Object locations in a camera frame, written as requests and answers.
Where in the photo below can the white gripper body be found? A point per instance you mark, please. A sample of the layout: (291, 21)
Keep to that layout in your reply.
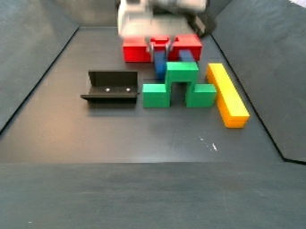
(140, 22)

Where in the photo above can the red base block with slots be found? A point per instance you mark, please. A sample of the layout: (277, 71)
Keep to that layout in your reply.
(137, 49)

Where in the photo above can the yellow long bar block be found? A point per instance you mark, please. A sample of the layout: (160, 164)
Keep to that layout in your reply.
(235, 113)

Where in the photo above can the black angled fixture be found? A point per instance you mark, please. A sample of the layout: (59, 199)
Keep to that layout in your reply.
(113, 84)

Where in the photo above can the blue U-shaped block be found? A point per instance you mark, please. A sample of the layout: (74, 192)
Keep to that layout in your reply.
(185, 56)

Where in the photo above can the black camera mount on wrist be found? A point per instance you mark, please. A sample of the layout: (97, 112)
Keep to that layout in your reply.
(204, 24)

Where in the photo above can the green arch-shaped block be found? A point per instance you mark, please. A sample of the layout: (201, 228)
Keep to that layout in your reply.
(181, 75)

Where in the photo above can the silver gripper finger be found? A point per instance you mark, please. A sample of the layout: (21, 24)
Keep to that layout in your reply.
(172, 48)
(152, 44)

